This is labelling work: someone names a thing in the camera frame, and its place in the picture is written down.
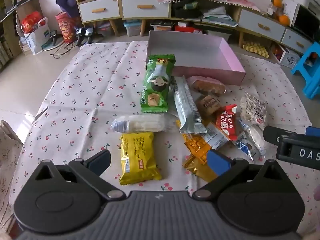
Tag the brown small biscuit packet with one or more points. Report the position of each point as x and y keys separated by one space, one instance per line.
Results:
x=207 y=105

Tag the orange fruit lower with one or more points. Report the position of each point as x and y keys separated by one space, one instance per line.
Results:
x=284 y=20

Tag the white rice cracker packet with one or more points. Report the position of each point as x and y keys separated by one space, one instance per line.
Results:
x=144 y=123

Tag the orange fruit upper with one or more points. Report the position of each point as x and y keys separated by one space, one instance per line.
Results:
x=276 y=3

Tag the wooden tv cabinet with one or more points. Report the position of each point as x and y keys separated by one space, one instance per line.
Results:
x=299 y=35

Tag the orange gold snack packet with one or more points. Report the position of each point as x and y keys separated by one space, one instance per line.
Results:
x=197 y=161

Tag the blue plastic stool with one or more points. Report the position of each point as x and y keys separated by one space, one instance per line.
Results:
x=308 y=67

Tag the clear bag patterned candies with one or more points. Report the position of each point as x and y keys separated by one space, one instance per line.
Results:
x=253 y=110

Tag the yellow snack packet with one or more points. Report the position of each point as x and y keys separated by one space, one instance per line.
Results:
x=138 y=162

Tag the cherry print tablecloth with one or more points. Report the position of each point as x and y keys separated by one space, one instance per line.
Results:
x=104 y=81

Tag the orange fruit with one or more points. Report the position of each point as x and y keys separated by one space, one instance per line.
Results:
x=276 y=3
x=284 y=20

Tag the blue white snack packet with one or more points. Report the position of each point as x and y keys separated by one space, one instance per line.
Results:
x=247 y=147

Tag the pink brown cake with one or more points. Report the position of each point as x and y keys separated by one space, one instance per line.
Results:
x=206 y=85

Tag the silver foil snack packet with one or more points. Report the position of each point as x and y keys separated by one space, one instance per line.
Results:
x=188 y=114

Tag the red snack packet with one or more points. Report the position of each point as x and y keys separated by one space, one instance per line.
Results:
x=225 y=121

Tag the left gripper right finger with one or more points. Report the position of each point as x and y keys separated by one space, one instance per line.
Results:
x=229 y=172

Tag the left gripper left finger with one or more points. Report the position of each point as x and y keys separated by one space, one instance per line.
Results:
x=89 y=172

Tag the yellow egg tray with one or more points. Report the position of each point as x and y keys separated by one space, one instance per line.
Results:
x=256 y=48

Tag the clear white cracker packet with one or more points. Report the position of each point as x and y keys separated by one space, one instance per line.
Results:
x=256 y=135

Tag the white shopping bag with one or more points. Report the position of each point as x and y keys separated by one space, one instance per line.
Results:
x=38 y=37

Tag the pink cardboard box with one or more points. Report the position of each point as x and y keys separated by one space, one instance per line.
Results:
x=198 y=55

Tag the red cylindrical drum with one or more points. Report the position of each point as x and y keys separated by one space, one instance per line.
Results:
x=66 y=25

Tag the green snack packet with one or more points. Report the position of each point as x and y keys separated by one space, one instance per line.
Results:
x=156 y=83

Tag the red cardboard box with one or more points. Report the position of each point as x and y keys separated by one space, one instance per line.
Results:
x=187 y=29

